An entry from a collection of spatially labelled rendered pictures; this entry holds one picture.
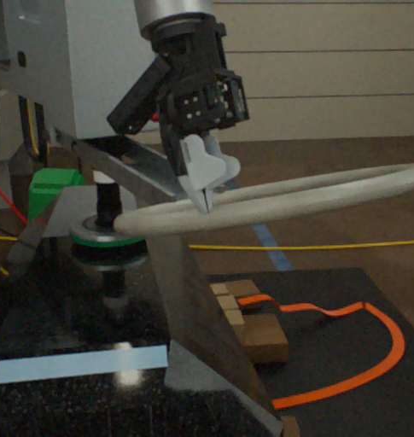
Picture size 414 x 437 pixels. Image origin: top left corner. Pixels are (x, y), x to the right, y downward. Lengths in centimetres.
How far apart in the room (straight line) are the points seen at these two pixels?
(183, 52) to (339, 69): 603
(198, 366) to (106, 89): 66
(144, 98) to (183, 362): 57
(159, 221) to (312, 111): 598
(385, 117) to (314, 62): 112
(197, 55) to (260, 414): 78
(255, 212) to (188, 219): 8
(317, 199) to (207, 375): 56
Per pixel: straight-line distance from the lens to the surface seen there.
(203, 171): 62
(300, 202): 64
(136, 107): 67
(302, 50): 651
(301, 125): 662
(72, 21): 129
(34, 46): 156
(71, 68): 129
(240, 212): 64
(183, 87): 62
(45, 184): 306
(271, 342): 234
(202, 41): 64
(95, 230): 146
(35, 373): 107
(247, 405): 117
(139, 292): 123
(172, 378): 106
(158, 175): 128
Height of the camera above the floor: 138
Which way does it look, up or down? 20 degrees down
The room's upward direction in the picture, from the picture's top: straight up
